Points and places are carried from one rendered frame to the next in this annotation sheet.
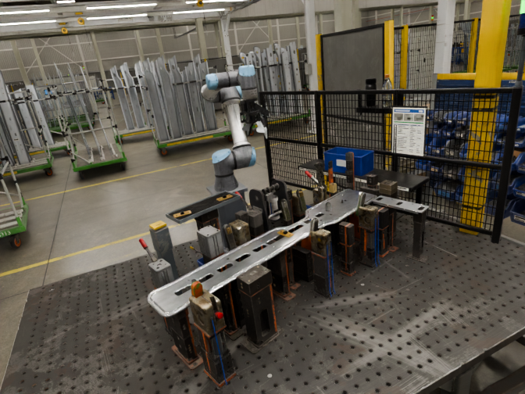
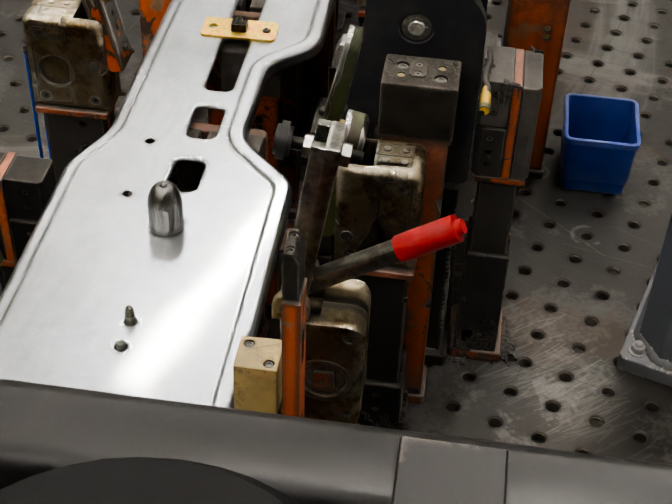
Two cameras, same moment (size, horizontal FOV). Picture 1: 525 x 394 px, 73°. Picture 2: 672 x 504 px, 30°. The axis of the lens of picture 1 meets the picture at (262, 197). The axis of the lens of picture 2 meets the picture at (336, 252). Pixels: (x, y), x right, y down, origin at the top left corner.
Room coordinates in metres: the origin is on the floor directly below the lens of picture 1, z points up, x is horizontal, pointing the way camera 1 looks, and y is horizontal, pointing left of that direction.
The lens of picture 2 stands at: (2.50, -0.85, 1.75)
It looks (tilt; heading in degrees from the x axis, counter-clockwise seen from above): 42 degrees down; 136
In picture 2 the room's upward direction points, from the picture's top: 2 degrees clockwise
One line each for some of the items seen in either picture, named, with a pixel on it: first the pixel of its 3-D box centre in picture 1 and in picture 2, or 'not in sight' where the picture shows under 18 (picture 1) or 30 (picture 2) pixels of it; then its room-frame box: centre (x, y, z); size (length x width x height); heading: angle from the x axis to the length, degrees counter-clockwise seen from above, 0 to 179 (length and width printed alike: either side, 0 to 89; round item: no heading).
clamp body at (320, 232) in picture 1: (322, 262); (83, 138); (1.46, -0.25, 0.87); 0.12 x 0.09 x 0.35; 39
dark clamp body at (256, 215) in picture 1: (257, 244); not in sight; (1.69, 0.06, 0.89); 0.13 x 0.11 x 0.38; 39
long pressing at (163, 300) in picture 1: (283, 236); (236, 23); (1.54, -0.08, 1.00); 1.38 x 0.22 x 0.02; 129
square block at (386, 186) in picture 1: (387, 209); not in sight; (1.92, -0.75, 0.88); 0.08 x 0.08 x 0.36; 39
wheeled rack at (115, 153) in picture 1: (90, 126); not in sight; (7.66, 3.44, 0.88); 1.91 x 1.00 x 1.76; 23
